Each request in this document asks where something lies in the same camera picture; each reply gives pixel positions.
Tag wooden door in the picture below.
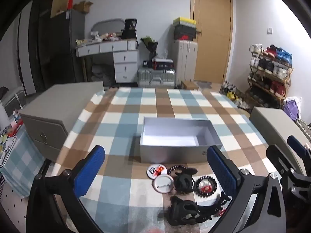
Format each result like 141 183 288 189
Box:
190 0 234 83

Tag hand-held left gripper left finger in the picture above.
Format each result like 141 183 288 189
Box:
26 145 106 233

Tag small black hair claw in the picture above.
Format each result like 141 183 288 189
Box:
174 168 198 195

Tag black shoe box red mark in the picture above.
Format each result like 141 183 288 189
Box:
174 34 196 41

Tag plain white round badge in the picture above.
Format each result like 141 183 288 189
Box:
152 176 175 194

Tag purple bag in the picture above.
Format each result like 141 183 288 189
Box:
282 96 303 122

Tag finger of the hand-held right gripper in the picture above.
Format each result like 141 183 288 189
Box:
287 135 311 175
266 145 311 201

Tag grey cardboard box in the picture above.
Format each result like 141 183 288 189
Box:
139 117 223 164

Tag beige upright suitcase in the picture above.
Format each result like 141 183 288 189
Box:
172 39 199 86

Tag brown cardboard box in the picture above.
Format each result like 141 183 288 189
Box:
181 80 199 90

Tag dark wardrobe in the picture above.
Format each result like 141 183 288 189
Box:
17 1 74 96

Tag white pegboard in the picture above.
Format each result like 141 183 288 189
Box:
0 175 33 233

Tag white desk with drawers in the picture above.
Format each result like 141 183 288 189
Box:
75 39 140 83

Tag clutter of desk items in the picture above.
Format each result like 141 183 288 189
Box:
75 30 122 47

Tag rows of shoes on rack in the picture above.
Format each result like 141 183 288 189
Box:
249 43 294 97

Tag dark green shoe box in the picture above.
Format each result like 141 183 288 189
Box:
173 25 197 36

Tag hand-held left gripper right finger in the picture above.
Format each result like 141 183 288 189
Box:
206 145 287 233

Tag silver suitcase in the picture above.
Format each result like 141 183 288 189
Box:
137 67 176 89

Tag black wrapped bouquet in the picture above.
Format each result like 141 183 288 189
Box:
140 36 158 59

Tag black paper bag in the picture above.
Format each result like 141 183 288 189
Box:
121 18 138 39

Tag open small cardboard box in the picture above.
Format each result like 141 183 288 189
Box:
73 1 94 14

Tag grey cloth pile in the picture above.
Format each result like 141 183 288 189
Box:
91 64 115 83

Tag beige nightstand with drawers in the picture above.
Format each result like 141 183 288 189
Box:
19 81 105 163

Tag plain beige nightstand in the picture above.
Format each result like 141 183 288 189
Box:
249 106 311 175

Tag black and red long box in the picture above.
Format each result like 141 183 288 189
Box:
152 58 176 70

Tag wooden shoe rack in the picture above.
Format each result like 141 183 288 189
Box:
245 51 294 109

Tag yellow lid shoe box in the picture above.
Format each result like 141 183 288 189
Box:
173 17 197 27

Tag arched mirror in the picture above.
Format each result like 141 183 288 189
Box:
90 18 126 39

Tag pile of shoes on floor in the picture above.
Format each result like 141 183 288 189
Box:
219 81 251 110

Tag checked blanket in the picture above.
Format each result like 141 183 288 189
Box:
52 87 275 233

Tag round badge with red print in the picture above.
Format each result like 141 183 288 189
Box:
146 164 166 179

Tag metal mesh rack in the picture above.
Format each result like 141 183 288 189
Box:
297 118 311 142

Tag checked bedding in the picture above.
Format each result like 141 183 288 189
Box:
0 124 50 198

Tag black bead bracelet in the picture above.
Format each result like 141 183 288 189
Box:
195 175 218 198
168 164 189 176

